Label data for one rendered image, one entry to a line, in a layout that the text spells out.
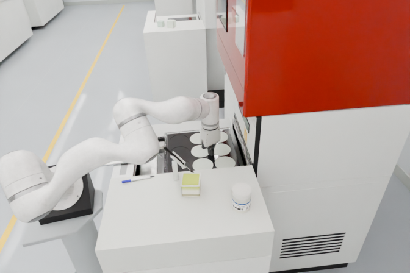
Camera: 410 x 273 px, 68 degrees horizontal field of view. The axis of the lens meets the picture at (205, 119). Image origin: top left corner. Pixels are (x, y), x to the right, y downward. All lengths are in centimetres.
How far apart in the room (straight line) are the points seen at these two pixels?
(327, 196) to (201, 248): 77
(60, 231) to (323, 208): 125
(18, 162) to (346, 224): 160
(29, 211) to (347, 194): 139
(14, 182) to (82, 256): 73
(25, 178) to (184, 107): 53
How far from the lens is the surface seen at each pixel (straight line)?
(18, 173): 110
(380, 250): 252
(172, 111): 99
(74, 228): 148
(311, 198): 166
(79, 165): 104
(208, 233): 115
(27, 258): 259
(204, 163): 150
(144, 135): 100
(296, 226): 180
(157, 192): 130
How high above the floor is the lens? 189
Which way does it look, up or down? 33 degrees down
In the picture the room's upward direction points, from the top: 2 degrees counter-clockwise
